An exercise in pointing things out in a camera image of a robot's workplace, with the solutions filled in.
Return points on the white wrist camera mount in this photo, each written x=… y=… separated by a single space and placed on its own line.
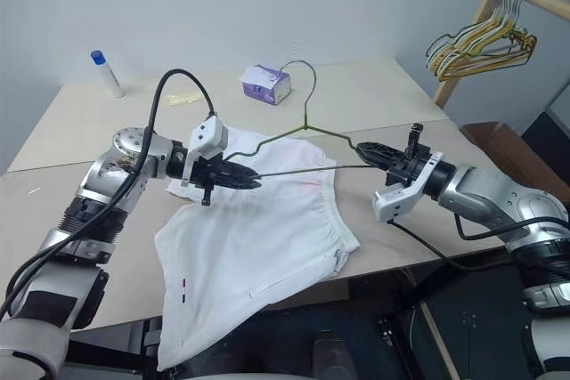
x=396 y=198
x=208 y=134

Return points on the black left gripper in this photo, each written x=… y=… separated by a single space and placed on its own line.
x=207 y=174

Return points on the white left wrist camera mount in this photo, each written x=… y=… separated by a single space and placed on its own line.
x=208 y=134

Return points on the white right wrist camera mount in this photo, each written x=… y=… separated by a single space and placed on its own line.
x=396 y=198

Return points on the thin wooden stick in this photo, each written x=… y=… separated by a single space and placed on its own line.
x=438 y=340

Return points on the brown cardboard box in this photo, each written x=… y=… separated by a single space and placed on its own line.
x=494 y=144

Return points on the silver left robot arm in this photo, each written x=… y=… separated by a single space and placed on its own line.
x=103 y=175

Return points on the grey rounded robot body shape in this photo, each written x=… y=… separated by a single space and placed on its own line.
x=330 y=353

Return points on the purple tissue box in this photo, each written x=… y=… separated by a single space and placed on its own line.
x=267 y=85

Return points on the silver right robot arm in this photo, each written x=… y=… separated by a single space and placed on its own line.
x=490 y=195

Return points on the wooden clothes rack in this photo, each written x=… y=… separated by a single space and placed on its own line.
x=463 y=46

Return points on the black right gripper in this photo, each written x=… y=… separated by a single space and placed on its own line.
x=407 y=165

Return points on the white bottle with blue cap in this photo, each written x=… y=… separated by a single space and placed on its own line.
x=109 y=75

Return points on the white shorts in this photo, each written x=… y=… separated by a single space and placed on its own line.
x=249 y=237

